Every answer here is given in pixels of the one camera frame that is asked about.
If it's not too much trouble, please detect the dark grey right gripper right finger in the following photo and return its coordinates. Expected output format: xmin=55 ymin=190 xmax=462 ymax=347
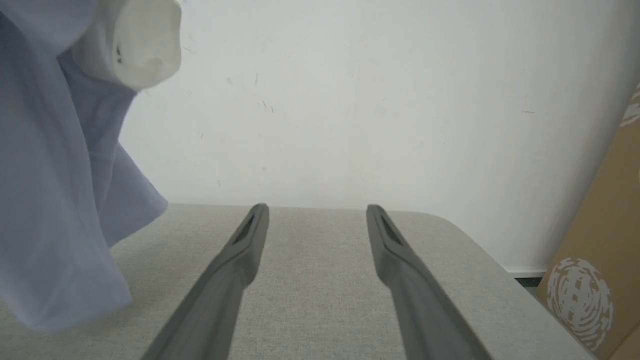
xmin=366 ymin=204 xmax=493 ymax=360

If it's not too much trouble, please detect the brown cardboard box white print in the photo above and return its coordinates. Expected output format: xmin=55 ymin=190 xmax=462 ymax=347
xmin=536 ymin=82 xmax=640 ymax=360

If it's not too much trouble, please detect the white garment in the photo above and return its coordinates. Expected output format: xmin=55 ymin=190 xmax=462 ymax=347
xmin=72 ymin=0 xmax=183 ymax=92

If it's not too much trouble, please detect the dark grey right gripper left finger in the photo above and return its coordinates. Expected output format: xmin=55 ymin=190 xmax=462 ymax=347
xmin=141 ymin=203 xmax=270 ymax=360

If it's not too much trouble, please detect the light blue garment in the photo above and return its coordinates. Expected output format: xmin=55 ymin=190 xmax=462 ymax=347
xmin=0 ymin=0 xmax=169 ymax=333

